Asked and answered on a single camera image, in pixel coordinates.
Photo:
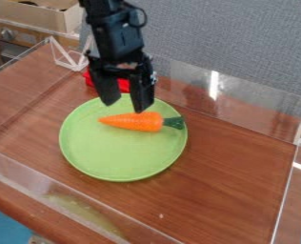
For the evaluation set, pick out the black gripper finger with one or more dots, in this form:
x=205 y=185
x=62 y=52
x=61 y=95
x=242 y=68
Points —
x=108 y=86
x=142 y=91

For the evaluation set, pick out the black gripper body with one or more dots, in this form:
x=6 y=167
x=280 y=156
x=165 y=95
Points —
x=117 y=30

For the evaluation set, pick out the orange toy carrot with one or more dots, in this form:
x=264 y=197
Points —
x=145 y=122

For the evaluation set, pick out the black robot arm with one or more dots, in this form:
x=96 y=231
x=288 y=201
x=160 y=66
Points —
x=100 y=8

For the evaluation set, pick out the green plate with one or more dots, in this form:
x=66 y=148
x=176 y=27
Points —
x=114 y=154

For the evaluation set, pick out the red plastic block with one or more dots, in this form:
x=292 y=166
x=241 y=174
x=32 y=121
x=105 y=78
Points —
x=124 y=82

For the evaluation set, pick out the cardboard box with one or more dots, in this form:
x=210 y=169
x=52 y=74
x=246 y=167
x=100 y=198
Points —
x=57 y=15

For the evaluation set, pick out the clear acrylic triangle bracket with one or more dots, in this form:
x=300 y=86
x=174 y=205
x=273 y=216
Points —
x=70 y=59

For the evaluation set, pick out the clear acrylic enclosure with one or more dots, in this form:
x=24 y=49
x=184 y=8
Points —
x=230 y=192

